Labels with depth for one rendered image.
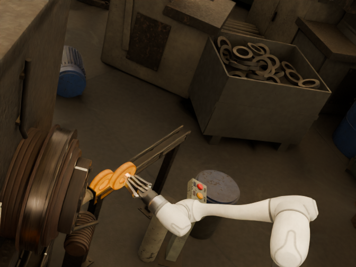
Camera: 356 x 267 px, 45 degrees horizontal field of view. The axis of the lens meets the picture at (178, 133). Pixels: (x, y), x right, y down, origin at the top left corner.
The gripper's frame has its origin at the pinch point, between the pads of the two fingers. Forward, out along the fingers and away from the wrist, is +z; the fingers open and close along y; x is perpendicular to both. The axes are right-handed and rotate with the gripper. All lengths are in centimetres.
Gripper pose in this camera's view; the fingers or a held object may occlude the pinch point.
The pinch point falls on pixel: (123, 174)
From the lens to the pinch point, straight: 212.4
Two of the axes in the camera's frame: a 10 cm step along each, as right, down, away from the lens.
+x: 3.3, -7.1, -6.2
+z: -7.3, -6.1, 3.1
